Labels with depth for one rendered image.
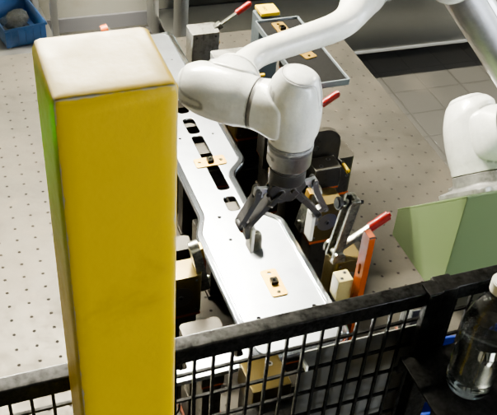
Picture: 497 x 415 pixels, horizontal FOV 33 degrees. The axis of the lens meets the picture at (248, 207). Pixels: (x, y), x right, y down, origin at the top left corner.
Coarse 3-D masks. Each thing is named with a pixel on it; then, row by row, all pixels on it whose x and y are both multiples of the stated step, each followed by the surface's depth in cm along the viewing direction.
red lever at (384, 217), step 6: (378, 216) 189; (384, 216) 188; (390, 216) 189; (372, 222) 189; (378, 222) 188; (384, 222) 189; (366, 228) 189; (372, 228) 189; (354, 234) 190; (360, 234) 189; (348, 240) 190; (354, 240) 190; (348, 246) 190
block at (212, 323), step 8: (200, 320) 183; (208, 320) 183; (216, 320) 184; (184, 328) 181; (192, 328) 181; (200, 328) 182; (208, 328) 182; (216, 328) 182; (184, 368) 184; (184, 392) 192; (184, 408) 196
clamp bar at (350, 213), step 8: (352, 192) 183; (336, 200) 181; (344, 200) 182; (352, 200) 182; (360, 200) 182; (336, 208) 182; (344, 208) 184; (352, 208) 181; (344, 216) 186; (352, 216) 183; (336, 224) 187; (344, 224) 184; (352, 224) 184; (336, 232) 189; (344, 232) 185; (336, 240) 189; (344, 240) 187; (328, 248) 191; (336, 248) 188; (344, 248) 188
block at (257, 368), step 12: (264, 360) 166; (276, 360) 166; (240, 372) 166; (252, 372) 163; (276, 372) 164; (276, 384) 161; (288, 384) 162; (240, 396) 170; (252, 396) 160; (276, 396) 163
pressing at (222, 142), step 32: (224, 128) 235; (192, 160) 224; (192, 192) 214; (224, 192) 214; (224, 224) 205; (256, 224) 206; (224, 256) 196; (256, 256) 197; (288, 256) 198; (224, 288) 189; (256, 288) 189; (288, 288) 190; (320, 288) 190; (256, 352) 175; (288, 352) 176
